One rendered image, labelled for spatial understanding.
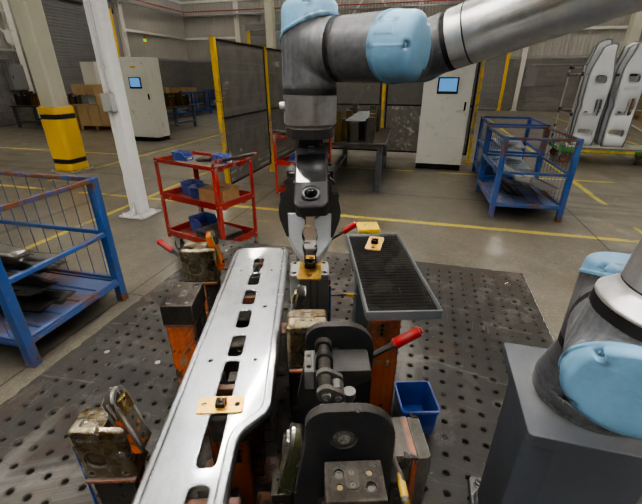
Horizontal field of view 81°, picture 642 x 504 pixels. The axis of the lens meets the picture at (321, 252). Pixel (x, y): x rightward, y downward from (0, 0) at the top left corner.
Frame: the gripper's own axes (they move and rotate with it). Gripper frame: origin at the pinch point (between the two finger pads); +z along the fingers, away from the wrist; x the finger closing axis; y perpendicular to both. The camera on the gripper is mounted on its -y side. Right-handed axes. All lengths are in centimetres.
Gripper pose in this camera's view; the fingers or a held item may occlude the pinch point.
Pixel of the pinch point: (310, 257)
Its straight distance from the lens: 60.6
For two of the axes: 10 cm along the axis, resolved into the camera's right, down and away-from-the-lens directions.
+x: -10.0, -0.2, 0.4
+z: 0.0, 9.1, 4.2
